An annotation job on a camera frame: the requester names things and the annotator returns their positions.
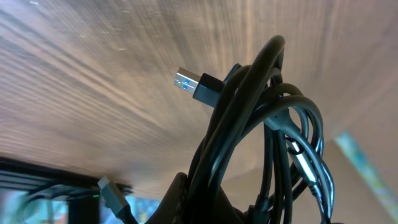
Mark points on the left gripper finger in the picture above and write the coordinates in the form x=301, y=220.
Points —
x=172, y=207

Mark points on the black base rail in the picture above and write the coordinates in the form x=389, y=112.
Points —
x=82, y=193

